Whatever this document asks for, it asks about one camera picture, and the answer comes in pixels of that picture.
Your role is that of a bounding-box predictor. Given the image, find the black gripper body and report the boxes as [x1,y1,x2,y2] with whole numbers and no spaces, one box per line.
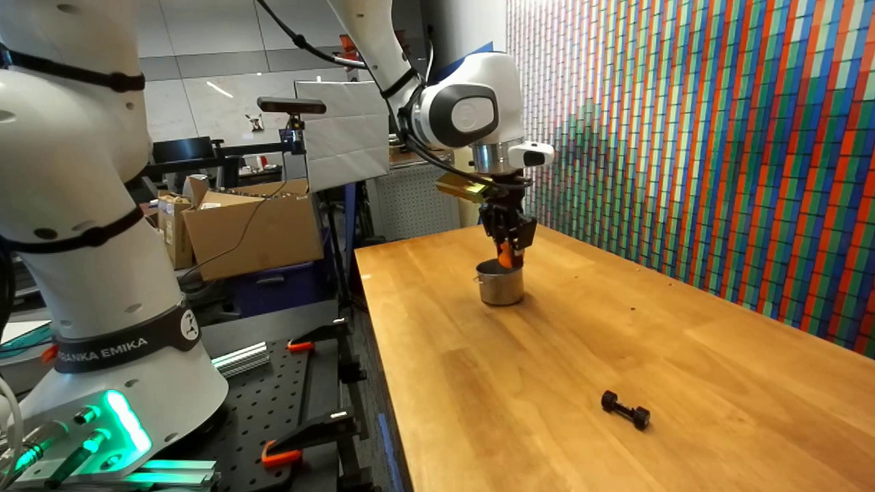
[474,169,534,221]

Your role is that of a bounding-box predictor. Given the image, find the small steel pot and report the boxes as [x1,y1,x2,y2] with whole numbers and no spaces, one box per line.
[474,257,529,309]

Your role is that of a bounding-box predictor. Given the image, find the brass coloured cylinder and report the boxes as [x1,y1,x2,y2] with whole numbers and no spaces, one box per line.
[436,174,492,207]

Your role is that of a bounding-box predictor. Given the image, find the grey cabinet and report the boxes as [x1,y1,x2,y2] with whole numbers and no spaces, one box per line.
[366,163,477,246]

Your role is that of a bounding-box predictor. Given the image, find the black stand pole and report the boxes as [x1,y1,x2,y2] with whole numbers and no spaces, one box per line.
[317,188,370,492]

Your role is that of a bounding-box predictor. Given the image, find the white paper board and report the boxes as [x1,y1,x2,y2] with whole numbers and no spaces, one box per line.
[294,76,398,197]

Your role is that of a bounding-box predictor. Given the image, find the small black dumbbell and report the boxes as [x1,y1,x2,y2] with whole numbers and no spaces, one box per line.
[599,387,655,434]

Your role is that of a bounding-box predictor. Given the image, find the blue crate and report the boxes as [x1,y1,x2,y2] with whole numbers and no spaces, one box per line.
[223,259,336,319]

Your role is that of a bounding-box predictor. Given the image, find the brown cardboard box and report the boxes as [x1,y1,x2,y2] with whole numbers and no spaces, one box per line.
[157,177,329,285]

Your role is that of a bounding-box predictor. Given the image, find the silver aluminium extrusion bar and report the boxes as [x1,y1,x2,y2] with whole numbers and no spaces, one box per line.
[210,338,275,379]

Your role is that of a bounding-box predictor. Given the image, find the black perforated breadboard plate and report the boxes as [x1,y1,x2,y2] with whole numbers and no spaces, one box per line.
[175,337,370,492]

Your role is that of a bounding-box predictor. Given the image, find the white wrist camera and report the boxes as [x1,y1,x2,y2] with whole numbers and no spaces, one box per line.
[506,140,558,171]

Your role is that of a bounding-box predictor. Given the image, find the orange handled black clamp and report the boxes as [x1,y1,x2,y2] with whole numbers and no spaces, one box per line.
[258,409,357,472]
[286,319,350,359]

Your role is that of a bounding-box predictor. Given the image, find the black camera bar on stand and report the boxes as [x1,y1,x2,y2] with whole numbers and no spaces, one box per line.
[256,95,331,118]

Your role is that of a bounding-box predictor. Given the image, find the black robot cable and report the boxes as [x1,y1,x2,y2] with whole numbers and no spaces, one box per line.
[256,0,370,70]

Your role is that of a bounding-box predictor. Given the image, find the green lit robot base mount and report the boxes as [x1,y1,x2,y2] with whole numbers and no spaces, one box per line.
[0,387,223,492]

